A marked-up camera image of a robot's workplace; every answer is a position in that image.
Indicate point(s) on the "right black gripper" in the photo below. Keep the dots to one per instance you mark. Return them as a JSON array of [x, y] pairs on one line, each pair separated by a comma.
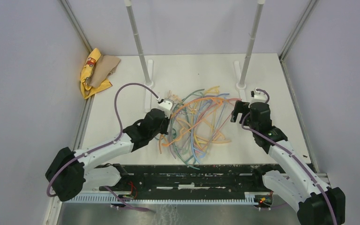
[[241, 107]]

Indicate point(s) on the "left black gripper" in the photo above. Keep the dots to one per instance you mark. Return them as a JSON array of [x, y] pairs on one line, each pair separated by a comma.
[[165, 129]]

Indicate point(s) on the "pink red hanger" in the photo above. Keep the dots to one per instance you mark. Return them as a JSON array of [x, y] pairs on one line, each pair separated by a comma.
[[210, 120]]

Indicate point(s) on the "purple hanger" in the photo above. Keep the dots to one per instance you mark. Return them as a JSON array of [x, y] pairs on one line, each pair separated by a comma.
[[196, 125]]

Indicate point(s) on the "yellow hanger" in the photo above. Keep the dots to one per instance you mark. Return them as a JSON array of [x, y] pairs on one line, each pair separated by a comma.
[[213, 91]]

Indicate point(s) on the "light blue hanger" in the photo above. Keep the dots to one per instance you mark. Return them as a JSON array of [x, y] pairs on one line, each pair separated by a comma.
[[200, 155]]

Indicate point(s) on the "sage green hanger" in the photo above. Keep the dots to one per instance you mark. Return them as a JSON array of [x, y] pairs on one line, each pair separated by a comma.
[[181, 124]]

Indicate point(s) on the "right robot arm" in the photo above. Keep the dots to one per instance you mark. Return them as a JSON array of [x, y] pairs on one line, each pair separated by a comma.
[[314, 201]]

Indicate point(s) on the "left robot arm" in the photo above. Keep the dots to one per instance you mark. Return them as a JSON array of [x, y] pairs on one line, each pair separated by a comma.
[[72, 172]]

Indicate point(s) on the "right white rack foot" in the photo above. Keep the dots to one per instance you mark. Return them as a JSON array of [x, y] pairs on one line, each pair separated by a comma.
[[241, 89]]

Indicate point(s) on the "white rack foot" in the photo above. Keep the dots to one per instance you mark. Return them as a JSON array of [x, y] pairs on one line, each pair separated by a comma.
[[241, 89], [148, 95]]

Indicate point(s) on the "teal hanger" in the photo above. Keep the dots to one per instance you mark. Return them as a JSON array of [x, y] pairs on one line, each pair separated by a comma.
[[183, 146]]

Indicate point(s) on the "left white rack foot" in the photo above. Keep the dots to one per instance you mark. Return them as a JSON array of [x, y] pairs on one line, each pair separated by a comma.
[[148, 95]]

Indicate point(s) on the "peach beige hanger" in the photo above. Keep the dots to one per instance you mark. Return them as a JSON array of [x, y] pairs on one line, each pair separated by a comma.
[[187, 112]]

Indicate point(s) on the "beige cloth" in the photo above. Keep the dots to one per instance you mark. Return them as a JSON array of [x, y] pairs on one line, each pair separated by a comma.
[[105, 66]]

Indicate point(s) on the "yellow cloth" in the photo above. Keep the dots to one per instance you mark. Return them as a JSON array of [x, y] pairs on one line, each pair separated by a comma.
[[86, 88]]

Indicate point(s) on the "right grey rack pole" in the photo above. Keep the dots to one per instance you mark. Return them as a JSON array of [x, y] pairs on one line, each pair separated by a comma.
[[253, 33]]

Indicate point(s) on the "grey rack pole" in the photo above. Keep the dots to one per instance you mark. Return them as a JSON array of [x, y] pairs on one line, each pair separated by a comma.
[[143, 61], [253, 33]]

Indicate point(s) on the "left grey rack pole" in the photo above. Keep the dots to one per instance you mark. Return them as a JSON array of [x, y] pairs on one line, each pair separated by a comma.
[[143, 61]]

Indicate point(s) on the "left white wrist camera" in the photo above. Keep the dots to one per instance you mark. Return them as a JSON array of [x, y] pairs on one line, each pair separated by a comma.
[[166, 105]]

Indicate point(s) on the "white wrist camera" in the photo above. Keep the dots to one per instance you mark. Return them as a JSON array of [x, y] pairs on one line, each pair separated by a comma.
[[166, 105], [258, 96]]

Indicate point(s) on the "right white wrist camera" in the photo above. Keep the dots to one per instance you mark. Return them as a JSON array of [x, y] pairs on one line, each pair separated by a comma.
[[258, 96]]

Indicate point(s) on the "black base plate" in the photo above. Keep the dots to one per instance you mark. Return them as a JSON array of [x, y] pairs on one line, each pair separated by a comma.
[[205, 182]]

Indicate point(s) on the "white slotted cable duct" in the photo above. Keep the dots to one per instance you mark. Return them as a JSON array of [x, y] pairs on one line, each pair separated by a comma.
[[108, 198]]

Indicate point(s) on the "right aluminium frame rail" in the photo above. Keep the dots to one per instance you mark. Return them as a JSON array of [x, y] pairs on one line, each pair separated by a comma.
[[283, 56]]

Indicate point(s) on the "aluminium frame rail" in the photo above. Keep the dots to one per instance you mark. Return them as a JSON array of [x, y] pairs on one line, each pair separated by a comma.
[[283, 56], [54, 206]]

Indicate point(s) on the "left aluminium frame rail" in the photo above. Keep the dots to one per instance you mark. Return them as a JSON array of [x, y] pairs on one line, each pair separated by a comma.
[[54, 206]]

